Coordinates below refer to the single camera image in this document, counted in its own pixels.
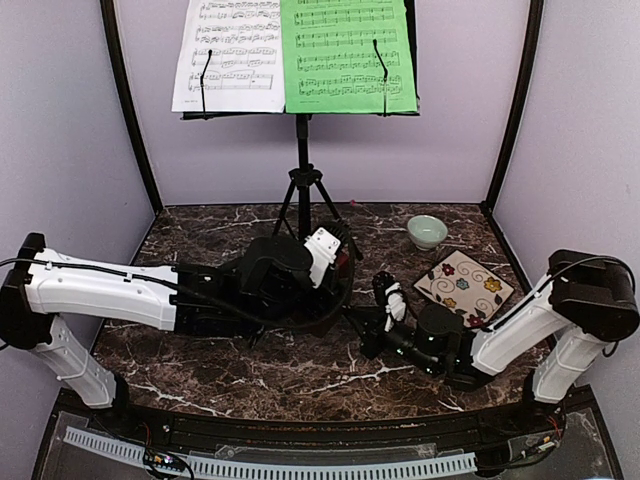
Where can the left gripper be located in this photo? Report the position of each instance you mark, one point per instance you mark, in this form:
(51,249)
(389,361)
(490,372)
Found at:
(330,302)

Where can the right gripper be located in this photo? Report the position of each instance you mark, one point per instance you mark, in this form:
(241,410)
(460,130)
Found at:
(370,332)

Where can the green paper sheet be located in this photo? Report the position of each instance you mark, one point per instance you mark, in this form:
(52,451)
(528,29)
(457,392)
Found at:
(347,57)

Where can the white sheet music paper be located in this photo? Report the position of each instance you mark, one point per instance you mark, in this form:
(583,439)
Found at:
(231,59)

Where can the dark red wooden metronome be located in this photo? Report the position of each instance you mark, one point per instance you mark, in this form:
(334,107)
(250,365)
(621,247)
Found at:
(342,263)

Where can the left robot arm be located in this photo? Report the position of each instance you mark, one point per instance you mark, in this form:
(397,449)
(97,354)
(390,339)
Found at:
(278,283)

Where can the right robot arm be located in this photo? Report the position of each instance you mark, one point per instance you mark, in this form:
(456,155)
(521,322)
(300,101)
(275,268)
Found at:
(588,299)

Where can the square floral plate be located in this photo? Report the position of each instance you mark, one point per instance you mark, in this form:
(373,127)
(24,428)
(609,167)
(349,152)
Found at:
(466,288)

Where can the pale green ceramic bowl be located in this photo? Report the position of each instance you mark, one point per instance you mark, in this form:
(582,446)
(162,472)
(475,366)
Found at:
(426,232)

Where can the small circuit board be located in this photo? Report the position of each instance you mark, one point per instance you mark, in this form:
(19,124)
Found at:
(164,463)

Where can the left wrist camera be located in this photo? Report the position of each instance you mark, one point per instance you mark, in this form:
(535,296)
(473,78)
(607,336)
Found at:
(324,244)

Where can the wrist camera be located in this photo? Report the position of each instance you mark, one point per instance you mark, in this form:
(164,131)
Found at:
(324,244)
(390,296)

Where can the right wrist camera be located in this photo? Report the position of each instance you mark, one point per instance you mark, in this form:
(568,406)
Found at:
(390,296)

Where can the black front rail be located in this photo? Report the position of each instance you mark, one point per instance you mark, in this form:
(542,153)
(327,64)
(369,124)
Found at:
(481,429)

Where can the white slotted cable duct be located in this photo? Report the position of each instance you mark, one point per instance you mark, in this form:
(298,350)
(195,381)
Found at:
(276,465)

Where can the left black frame post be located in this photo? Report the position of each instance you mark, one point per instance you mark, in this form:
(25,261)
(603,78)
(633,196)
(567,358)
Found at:
(119,71)

